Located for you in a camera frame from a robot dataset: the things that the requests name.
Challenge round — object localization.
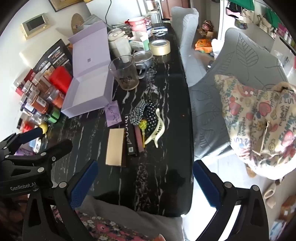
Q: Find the glass mug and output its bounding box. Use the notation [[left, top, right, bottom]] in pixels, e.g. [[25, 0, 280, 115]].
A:
[[108, 56, 148, 91]]

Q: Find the cream pot with glass lid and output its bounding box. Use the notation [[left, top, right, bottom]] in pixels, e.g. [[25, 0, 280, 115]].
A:
[[107, 28, 128, 49]]

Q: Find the beige tape roll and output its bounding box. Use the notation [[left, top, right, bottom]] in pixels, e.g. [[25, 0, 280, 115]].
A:
[[149, 39, 171, 56]]

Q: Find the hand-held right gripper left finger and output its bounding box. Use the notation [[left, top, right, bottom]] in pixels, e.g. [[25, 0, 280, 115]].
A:
[[22, 159, 99, 241]]

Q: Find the cluttered shelf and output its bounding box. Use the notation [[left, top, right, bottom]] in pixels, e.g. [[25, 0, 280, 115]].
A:
[[225, 0, 296, 58]]

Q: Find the cardboard box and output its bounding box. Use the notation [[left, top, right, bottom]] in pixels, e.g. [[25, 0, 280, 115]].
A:
[[198, 20, 218, 39]]

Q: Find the woven fan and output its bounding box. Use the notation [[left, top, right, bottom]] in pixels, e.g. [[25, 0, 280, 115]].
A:
[[70, 13, 86, 35]]

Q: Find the purple card box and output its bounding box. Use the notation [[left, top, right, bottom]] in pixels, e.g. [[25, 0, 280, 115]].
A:
[[105, 101, 122, 128]]

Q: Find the printed cloth bag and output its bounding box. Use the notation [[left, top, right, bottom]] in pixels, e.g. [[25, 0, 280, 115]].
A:
[[214, 74, 296, 180]]

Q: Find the group of spice jars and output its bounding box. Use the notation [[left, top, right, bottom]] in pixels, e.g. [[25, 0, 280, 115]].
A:
[[13, 67, 66, 127]]

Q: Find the plain grey chair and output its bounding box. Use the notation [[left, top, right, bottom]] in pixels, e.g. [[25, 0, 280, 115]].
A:
[[171, 6, 208, 86]]

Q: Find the white flat panel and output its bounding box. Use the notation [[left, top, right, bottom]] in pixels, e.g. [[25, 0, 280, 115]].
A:
[[20, 47, 45, 66]]

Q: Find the red canister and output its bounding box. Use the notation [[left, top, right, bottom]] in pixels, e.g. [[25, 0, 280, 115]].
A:
[[49, 66, 73, 93]]

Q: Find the pink lipstick tube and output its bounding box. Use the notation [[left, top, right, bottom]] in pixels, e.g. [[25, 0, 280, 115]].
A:
[[135, 126, 145, 153]]

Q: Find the white and green small box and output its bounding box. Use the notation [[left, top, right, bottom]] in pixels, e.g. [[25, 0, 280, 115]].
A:
[[128, 38, 150, 52]]

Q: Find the orange cloth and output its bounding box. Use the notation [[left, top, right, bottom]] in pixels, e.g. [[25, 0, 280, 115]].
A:
[[195, 39, 213, 53]]

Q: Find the yellow lollipop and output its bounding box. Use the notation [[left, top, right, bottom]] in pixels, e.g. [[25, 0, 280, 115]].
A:
[[138, 119, 148, 148]]

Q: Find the person's floral garment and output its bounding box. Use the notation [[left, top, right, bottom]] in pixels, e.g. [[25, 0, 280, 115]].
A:
[[52, 207, 163, 241]]

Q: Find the brown wooden door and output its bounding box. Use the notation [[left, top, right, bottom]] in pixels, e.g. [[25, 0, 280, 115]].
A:
[[160, 0, 190, 19]]

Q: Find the black printed bag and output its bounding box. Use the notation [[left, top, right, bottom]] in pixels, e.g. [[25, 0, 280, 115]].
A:
[[32, 39, 73, 77]]

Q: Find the grey leaf pattern chair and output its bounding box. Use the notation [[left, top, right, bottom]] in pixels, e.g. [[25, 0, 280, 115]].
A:
[[188, 28, 289, 160]]

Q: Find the silver foil pouch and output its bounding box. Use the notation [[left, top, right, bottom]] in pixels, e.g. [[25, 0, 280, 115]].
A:
[[82, 14, 109, 29]]

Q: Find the cream hair claw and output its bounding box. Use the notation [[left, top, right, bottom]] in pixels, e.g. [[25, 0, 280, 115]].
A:
[[144, 108, 166, 149]]

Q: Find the pink lidded bowl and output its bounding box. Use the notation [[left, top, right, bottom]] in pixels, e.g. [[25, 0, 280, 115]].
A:
[[128, 16, 152, 32]]

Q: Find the checkered scrunchie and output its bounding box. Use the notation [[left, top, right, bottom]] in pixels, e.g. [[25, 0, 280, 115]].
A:
[[129, 100, 148, 126]]

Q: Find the wall control panel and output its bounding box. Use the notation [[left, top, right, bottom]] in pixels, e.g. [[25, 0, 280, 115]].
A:
[[20, 13, 50, 39]]

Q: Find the gold box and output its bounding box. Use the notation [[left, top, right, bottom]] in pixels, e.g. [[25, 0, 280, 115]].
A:
[[105, 128, 127, 168]]

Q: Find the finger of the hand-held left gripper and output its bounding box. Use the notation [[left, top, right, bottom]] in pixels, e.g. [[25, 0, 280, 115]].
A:
[[0, 128, 44, 156], [0, 139, 74, 173]]

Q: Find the purple gift box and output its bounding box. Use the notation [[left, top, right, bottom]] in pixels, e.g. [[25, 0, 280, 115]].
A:
[[60, 21, 115, 118]]

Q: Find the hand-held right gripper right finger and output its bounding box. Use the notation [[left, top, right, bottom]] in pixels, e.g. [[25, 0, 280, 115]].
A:
[[192, 159, 271, 241]]

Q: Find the black polka dot scrunchie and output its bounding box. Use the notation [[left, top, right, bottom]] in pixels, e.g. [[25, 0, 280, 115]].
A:
[[141, 101, 160, 132]]

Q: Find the foil-lidded round container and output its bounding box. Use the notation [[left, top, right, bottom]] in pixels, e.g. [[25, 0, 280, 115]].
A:
[[133, 50, 153, 69]]

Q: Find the picture frame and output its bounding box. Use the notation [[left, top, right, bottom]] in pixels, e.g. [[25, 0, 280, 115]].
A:
[[48, 0, 81, 12]]

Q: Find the black slim box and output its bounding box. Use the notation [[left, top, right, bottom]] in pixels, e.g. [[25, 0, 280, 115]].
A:
[[124, 113, 137, 156]]

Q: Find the black wall cable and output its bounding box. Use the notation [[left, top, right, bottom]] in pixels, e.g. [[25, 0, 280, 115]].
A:
[[105, 0, 113, 24]]

